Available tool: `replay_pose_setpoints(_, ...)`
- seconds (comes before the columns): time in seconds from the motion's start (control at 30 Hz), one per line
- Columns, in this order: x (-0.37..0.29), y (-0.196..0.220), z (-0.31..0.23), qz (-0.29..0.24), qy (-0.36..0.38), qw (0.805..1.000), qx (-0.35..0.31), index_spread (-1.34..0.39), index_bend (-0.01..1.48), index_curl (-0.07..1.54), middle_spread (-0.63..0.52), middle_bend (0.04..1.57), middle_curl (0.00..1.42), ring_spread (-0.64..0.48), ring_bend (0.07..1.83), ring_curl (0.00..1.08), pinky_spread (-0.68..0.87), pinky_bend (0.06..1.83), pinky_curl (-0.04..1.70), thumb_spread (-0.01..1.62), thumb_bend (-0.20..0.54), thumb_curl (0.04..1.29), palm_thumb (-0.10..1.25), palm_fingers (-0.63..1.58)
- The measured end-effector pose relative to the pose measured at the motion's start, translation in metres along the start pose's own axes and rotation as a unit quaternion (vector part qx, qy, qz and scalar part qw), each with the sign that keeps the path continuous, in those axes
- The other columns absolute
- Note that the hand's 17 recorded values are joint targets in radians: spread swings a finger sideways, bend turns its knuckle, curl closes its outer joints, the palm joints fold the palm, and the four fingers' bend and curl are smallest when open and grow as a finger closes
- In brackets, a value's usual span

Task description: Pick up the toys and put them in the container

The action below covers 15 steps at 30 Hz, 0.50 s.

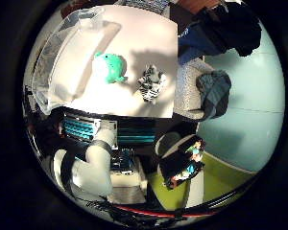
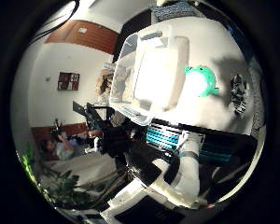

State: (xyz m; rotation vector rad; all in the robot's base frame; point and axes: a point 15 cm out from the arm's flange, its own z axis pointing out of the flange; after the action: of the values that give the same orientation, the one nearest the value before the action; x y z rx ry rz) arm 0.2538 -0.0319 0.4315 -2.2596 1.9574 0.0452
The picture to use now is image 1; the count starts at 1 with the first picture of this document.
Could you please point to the zebra plush toy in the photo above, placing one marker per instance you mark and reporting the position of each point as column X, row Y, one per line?
column 150, row 83

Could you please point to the rack with teal lights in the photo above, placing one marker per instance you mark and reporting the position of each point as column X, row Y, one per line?
column 83, row 127

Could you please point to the blue plaid cloth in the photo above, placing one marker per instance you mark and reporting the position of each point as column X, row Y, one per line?
column 214, row 92

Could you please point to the green frog plush toy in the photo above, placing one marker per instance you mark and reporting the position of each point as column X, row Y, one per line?
column 112, row 67

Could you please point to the clear plastic container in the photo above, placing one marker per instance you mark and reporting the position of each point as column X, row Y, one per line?
column 54, row 64

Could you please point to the grey armchair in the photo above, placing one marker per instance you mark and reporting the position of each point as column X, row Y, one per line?
column 188, row 86

